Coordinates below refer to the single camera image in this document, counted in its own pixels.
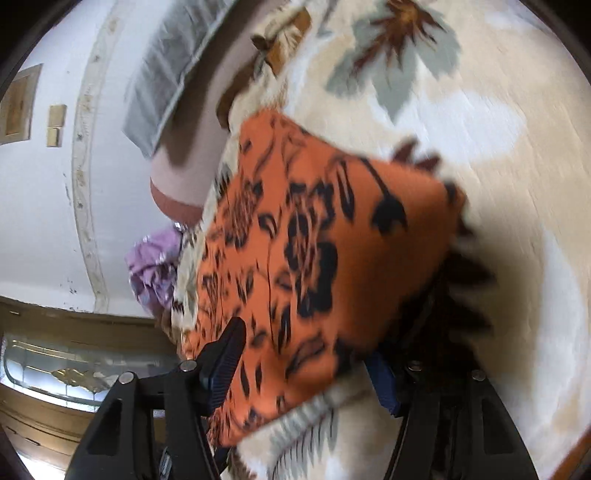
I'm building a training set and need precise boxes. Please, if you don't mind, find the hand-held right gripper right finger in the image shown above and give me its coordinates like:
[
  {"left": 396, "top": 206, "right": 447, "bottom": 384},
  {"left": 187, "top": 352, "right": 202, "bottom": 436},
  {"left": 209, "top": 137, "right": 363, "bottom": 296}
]
[{"left": 365, "top": 351, "right": 539, "bottom": 480}]

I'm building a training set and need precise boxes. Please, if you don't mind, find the purple floral cloth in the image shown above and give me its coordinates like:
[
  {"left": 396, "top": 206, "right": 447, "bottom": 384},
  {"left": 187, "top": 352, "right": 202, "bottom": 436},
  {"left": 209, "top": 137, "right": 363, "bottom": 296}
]
[{"left": 126, "top": 224, "right": 185, "bottom": 319}]

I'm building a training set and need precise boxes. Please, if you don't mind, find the grey pillow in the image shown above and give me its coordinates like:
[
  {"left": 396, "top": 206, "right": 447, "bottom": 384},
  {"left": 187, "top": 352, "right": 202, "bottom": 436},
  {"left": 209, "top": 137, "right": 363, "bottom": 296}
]
[{"left": 122, "top": 0, "right": 241, "bottom": 160}]

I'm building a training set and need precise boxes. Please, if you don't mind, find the wooden glass-front cabinet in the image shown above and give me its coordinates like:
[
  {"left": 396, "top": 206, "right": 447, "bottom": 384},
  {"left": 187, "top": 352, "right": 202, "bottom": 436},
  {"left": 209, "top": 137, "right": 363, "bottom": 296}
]
[{"left": 0, "top": 295, "right": 185, "bottom": 480}]

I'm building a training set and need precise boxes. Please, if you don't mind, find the orange black floral garment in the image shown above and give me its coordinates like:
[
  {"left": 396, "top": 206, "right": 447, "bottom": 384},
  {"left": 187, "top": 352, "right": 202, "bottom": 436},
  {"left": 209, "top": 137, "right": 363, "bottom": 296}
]
[{"left": 178, "top": 108, "right": 467, "bottom": 448}]

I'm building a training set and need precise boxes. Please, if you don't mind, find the cream floral blanket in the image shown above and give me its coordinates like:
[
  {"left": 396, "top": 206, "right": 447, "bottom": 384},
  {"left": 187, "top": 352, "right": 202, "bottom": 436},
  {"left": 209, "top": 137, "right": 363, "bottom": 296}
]
[{"left": 161, "top": 0, "right": 591, "bottom": 480}]

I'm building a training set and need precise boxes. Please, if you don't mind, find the framed wall picture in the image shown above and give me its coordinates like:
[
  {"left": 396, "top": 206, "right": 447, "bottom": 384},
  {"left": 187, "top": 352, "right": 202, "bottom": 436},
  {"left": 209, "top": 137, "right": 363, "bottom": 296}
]
[{"left": 0, "top": 64, "right": 43, "bottom": 146}]

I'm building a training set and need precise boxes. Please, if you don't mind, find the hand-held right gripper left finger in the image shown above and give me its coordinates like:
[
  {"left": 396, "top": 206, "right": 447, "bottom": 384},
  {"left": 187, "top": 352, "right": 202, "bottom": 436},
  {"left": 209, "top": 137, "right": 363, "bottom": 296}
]
[{"left": 65, "top": 316, "right": 247, "bottom": 480}]

